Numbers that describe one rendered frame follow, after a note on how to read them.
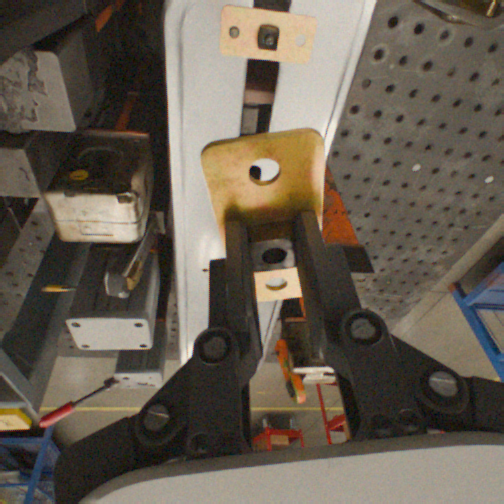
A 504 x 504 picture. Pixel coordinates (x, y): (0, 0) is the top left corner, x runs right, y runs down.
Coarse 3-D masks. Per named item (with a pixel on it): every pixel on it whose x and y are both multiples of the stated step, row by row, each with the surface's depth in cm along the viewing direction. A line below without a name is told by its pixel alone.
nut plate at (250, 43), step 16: (224, 16) 29; (240, 16) 30; (256, 16) 30; (272, 16) 30; (288, 16) 30; (304, 16) 30; (224, 32) 30; (240, 32) 30; (256, 32) 31; (272, 32) 30; (288, 32) 31; (304, 32) 31; (224, 48) 31; (240, 48) 31; (256, 48) 31; (272, 48) 31; (288, 48) 32; (304, 48) 32
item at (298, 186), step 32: (224, 160) 10; (256, 160) 11; (288, 160) 11; (320, 160) 11; (224, 192) 11; (256, 192) 12; (288, 192) 12; (320, 192) 12; (256, 224) 13; (288, 224) 12; (320, 224) 13; (256, 256) 13; (288, 256) 13; (256, 288) 16; (288, 288) 16
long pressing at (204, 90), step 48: (192, 0) 29; (240, 0) 29; (336, 0) 30; (192, 48) 31; (336, 48) 32; (192, 96) 34; (240, 96) 35; (288, 96) 35; (336, 96) 36; (192, 144) 38; (192, 192) 43; (192, 240) 49; (192, 288) 57; (192, 336) 68
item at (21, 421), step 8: (0, 408) 49; (8, 408) 49; (16, 408) 50; (0, 416) 49; (8, 416) 49; (16, 416) 49; (24, 416) 51; (0, 424) 51; (8, 424) 51; (16, 424) 51; (24, 424) 52
